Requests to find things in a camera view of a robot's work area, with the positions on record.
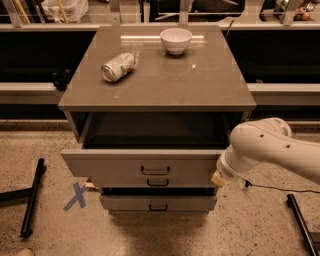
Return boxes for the black stand leg right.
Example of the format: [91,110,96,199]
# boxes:
[287,194,320,256]

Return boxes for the crushed white soda can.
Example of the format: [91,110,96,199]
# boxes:
[101,52,135,83]

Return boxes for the black floor cable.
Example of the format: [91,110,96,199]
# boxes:
[242,179,320,194]

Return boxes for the black stand leg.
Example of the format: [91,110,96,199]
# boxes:
[287,194,320,256]
[0,158,46,239]

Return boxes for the black stand leg left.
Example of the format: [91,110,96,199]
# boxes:
[0,158,46,239]

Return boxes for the black top drawer handle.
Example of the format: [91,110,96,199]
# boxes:
[140,166,171,176]

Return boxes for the black clamp on rail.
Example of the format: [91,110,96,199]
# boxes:
[52,69,71,91]

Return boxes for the grey middle drawer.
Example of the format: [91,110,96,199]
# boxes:
[87,177,214,188]

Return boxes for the grey top drawer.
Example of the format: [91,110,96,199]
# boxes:
[62,112,238,183]

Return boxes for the grey bottom drawer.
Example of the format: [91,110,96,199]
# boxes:
[100,195,217,212]

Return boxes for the grey drawer cabinet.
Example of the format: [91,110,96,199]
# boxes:
[58,25,257,214]

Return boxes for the white plastic bag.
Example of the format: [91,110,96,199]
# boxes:
[42,0,89,23]

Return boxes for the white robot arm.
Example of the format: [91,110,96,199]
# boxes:
[211,118,320,187]

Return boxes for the grey drawer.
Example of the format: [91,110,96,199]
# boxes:
[100,195,217,212]
[87,177,214,188]
[62,112,238,183]

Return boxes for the white ceramic bowl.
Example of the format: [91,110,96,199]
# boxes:
[160,28,192,55]

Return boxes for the blue tape cross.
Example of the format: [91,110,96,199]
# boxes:
[63,182,87,211]

